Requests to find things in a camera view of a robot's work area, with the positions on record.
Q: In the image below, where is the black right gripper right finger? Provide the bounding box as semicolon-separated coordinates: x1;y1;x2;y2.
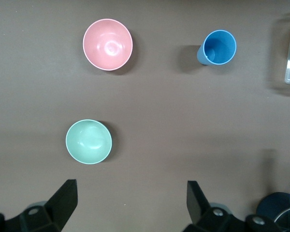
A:
181;180;289;232

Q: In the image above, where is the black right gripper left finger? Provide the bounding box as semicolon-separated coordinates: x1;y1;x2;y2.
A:
0;179;78;232

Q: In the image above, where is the green bowl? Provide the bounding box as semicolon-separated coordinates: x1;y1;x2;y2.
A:
65;119;113;165

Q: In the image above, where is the pink bowl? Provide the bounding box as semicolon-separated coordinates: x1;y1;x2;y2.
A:
83;18;133;72

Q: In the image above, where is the black round pot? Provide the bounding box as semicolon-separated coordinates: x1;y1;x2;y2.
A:
255;185;290;232

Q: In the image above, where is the brown table cover mat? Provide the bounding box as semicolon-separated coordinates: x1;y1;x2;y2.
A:
0;0;290;232

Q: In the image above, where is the blue ribbed cup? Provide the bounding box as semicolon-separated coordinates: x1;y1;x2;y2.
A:
196;29;237;66

